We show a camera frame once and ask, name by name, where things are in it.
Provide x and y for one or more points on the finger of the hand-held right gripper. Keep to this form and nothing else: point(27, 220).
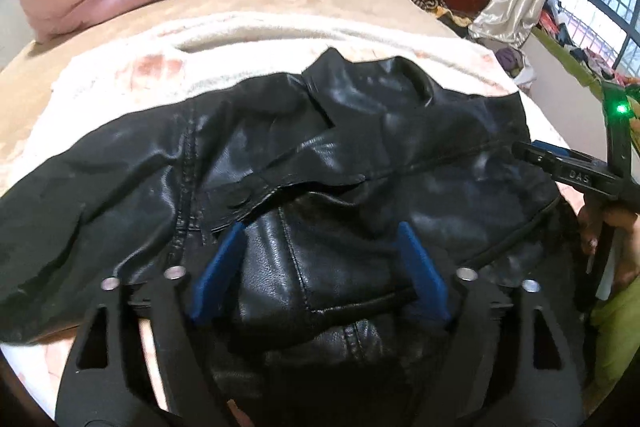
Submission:
point(560, 167)

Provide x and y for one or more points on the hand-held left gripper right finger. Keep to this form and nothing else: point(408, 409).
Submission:
point(420, 272)

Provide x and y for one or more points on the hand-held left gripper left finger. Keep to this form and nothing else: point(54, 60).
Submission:
point(217, 272)

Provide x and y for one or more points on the black leather jacket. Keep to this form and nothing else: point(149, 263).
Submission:
point(310, 187)

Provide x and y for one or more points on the white bag of clothes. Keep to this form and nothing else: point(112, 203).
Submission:
point(517, 64)

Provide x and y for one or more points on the person's right hand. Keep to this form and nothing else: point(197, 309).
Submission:
point(622, 242)

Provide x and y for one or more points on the green sill cloth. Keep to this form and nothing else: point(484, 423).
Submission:
point(570, 62)

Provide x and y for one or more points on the clutter on window sill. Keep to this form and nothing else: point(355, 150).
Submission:
point(585, 42)

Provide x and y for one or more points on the person's green clothing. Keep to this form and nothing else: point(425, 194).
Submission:
point(617, 347)

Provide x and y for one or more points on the white pink patterned blanket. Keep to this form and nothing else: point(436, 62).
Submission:
point(210, 52)

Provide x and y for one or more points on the tan bed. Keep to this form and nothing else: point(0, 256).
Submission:
point(150, 7)

